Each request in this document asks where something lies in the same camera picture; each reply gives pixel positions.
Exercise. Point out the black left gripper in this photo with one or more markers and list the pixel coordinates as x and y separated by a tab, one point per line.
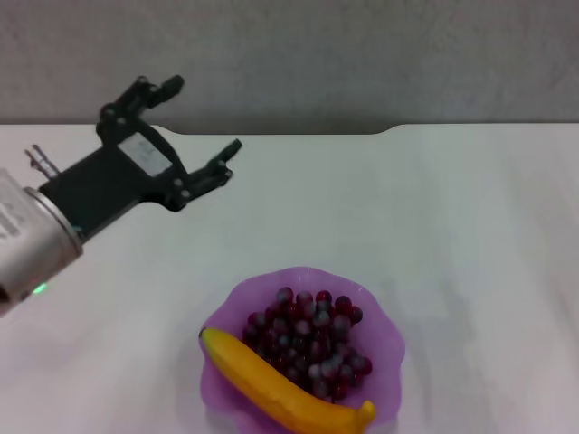
99	190

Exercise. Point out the dark red grape bunch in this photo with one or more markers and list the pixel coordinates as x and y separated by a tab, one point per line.
312	334

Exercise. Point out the purple wavy plastic bowl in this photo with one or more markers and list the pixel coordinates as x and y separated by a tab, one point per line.
384	343

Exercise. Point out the yellow banana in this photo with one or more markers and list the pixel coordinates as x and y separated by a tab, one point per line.
271	384

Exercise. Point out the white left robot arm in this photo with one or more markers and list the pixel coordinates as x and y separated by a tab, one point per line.
31	244

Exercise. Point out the silver connector plug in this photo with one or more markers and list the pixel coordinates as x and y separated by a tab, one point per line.
43	160

